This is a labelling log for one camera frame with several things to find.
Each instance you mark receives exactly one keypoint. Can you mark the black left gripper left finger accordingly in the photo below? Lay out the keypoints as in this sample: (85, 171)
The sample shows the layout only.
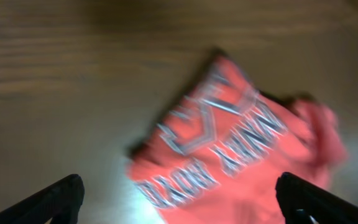
(58, 203)

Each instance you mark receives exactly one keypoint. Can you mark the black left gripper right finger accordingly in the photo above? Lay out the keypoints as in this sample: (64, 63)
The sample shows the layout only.
(301, 202)

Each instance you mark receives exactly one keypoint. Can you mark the red printed t-shirt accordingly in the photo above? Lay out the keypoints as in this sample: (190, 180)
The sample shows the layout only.
(216, 157)

